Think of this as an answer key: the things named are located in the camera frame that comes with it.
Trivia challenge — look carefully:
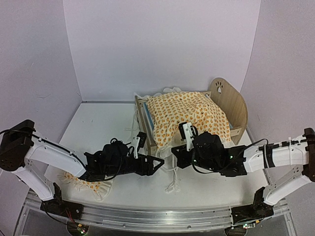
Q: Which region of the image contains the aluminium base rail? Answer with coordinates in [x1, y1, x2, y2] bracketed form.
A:
[14, 187, 297, 236]

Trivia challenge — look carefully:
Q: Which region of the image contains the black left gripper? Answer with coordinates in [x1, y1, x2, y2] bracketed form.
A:
[106, 154, 164, 177]

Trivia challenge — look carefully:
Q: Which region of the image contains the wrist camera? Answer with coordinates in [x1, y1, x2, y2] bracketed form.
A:
[179, 122, 198, 151]
[132, 131, 147, 159]

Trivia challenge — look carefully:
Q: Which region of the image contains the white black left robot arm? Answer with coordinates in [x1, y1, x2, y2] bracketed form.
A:
[0, 119, 164, 220]

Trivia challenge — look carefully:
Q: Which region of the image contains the wooden striped pet bed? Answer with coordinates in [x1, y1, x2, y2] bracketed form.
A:
[135, 78, 248, 155]

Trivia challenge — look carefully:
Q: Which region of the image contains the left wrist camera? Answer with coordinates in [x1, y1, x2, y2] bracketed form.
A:
[132, 131, 147, 159]

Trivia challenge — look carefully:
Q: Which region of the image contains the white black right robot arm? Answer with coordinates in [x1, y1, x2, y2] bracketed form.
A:
[171, 122, 315, 227]

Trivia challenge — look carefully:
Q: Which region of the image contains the duck print mattress cushion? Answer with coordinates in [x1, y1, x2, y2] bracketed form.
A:
[135, 88, 232, 193]

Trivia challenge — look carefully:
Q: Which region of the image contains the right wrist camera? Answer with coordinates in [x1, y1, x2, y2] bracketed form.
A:
[179, 122, 198, 151]

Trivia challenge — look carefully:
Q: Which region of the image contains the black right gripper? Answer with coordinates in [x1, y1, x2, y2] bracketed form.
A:
[172, 145, 220, 173]

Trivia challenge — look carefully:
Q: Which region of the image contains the duck print small pillow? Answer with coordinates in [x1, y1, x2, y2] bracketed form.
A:
[58, 171, 114, 202]

